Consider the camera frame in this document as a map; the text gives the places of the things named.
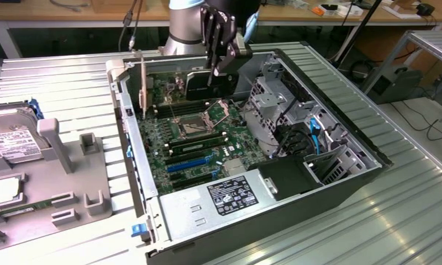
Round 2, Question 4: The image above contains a black expansion slot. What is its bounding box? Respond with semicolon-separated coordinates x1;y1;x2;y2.
168;168;217;182
171;175;222;192

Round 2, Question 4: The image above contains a metal disk bay cage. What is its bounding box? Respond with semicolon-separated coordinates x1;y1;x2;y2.
242;76;339;155

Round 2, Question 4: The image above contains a graphics card with metal bracket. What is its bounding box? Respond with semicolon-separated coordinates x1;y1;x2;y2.
131;49;241;120

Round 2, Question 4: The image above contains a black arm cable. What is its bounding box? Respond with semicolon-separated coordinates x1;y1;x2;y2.
118;0;140;52

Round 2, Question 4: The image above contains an aluminium frame table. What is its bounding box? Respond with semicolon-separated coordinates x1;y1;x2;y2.
361;29;442;103

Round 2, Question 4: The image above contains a black RAM slot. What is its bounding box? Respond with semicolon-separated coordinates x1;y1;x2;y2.
152;99;211;111
166;150;210;165
154;104;213;118
166;131;227;146

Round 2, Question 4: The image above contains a thin metal locking lever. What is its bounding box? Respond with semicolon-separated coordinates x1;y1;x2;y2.
167;100;180;122

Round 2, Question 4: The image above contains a CPU socket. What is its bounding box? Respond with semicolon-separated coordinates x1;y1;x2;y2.
175;114;213;137

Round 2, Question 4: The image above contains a blue disk wire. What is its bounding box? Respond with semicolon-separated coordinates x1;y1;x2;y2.
309;118;323;157

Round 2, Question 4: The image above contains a black table cable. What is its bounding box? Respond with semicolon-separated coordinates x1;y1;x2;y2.
390;100;442;141

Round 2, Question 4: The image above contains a grey plug cable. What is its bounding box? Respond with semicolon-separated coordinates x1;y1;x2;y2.
128;16;140;53

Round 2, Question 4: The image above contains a green RAM stick in slot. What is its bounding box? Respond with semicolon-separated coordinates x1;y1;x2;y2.
168;136;227;155

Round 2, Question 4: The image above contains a dark grey floor device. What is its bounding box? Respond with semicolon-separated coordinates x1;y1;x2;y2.
366;66;425;97

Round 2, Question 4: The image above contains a black power adapter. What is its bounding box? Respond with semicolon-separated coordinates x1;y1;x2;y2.
417;3;434;17

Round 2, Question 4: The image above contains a blue expansion slot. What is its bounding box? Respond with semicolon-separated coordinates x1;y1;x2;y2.
166;156;213;173

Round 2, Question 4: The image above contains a white flat carton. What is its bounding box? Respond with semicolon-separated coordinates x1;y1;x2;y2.
381;0;424;20

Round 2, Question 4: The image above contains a wooden desk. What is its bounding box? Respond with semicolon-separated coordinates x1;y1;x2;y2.
0;0;442;28

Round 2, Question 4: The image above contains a white box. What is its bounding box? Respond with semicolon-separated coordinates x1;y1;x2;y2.
326;4;365;17

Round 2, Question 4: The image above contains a green motherboard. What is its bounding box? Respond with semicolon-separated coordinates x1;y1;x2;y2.
136;98;259;194

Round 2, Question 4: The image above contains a grey wrist camera housing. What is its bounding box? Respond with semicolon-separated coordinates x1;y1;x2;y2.
226;37;254;59

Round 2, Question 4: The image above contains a metal socket cover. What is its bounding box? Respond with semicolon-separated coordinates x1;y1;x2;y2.
205;99;231;122

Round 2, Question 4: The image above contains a black open PC case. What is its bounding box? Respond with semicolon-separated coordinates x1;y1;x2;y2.
106;49;394;265

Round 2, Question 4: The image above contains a grey power supply unit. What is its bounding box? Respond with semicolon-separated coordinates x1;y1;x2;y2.
158;169;281;241

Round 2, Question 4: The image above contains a grey parts rack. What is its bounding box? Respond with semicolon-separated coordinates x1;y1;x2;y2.
0;118;115;248

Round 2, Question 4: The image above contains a silver chipset heatsink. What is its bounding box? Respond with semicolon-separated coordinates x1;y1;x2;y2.
223;160;246;176

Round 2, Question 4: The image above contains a silver CPU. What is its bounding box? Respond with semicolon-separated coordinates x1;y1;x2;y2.
0;179;21;206

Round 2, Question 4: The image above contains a hard disk with blue caddy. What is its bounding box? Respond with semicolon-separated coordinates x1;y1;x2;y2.
0;99;45;166

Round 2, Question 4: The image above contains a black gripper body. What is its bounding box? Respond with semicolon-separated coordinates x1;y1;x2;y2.
206;0;262;20

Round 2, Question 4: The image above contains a black tripod pole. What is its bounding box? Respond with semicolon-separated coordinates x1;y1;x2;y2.
333;0;382;63

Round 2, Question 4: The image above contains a black power wire bundle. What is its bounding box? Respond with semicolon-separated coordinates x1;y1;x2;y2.
274;124;314;160

